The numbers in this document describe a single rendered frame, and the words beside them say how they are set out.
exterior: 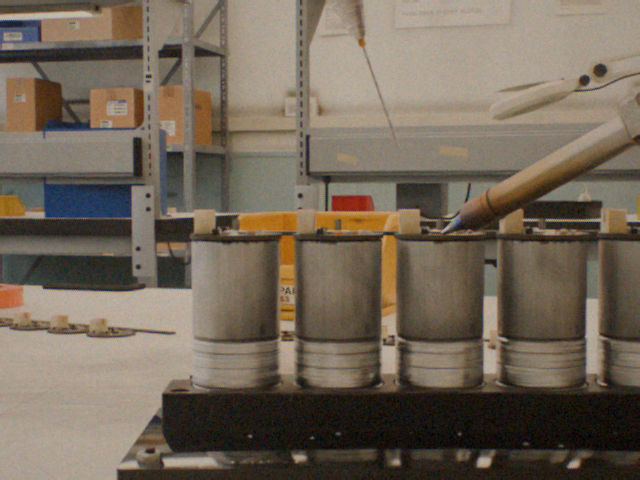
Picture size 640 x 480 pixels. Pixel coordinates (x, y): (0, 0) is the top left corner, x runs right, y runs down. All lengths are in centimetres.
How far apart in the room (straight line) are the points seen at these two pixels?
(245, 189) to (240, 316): 468
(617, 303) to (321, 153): 238
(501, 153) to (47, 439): 229
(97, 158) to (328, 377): 261
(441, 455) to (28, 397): 19
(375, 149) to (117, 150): 68
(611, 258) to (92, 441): 16
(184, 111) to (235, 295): 427
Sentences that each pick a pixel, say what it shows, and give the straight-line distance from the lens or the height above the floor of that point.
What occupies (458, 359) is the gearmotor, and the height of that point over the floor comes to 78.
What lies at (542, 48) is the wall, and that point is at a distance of 475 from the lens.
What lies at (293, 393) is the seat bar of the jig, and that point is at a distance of 29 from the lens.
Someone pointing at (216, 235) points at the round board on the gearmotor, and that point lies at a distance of 29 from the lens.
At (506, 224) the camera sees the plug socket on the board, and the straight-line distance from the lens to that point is 30.
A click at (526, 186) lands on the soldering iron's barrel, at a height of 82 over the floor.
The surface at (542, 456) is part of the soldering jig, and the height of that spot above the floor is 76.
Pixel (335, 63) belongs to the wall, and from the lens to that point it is 489.
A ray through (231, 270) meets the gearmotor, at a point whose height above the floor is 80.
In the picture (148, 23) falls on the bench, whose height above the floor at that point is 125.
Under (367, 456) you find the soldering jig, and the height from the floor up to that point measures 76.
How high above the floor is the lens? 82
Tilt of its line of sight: 3 degrees down
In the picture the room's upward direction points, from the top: straight up
